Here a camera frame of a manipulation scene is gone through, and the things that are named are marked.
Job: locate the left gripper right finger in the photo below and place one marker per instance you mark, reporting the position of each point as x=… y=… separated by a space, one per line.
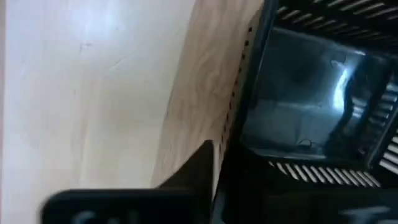
x=295 y=208

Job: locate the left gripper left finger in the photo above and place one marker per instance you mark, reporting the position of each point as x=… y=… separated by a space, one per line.
x=140 y=205

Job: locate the black plastic basket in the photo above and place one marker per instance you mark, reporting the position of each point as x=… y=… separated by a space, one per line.
x=295 y=93

